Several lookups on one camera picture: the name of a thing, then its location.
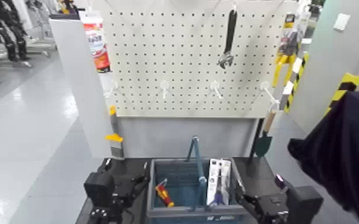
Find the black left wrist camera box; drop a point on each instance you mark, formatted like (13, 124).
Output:
(99, 187)

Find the navy blue cloth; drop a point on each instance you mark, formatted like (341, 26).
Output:
(339, 156)

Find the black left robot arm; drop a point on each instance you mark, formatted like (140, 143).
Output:
(104, 215)

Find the yellow black striped post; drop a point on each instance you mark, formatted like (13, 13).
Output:
(297, 83)

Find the yellow black machine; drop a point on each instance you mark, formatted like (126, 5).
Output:
(67, 7)

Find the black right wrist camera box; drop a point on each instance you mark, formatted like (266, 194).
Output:
(303, 201)

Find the black humanoid robot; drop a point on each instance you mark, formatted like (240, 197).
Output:
(7, 28)

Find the yellow black striped corner guard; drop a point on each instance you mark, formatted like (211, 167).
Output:
(344, 87)

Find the white partition panel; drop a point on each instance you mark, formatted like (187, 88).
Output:
(82, 103)

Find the blue-grey plastic crate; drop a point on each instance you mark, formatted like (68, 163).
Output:
(179, 213)

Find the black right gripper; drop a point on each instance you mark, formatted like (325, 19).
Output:
(271, 206)

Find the white pegboard hook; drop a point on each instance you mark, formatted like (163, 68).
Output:
(164, 86)
(114, 85)
(214, 85)
(265, 87)

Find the red yellow screwdriver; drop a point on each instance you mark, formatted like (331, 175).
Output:
(164, 195)

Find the white wall switch plate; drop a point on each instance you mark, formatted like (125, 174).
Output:
(341, 22)

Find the white card with purple pliers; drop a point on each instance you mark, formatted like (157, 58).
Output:
(214, 175)

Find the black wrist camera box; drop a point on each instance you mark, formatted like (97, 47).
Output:
(303, 201)
(99, 187)

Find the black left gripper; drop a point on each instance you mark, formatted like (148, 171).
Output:
(121, 190)

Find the white perforated pegboard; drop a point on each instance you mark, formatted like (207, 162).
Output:
(167, 47)

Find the grey back panel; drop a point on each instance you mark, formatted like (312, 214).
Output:
(167, 137)

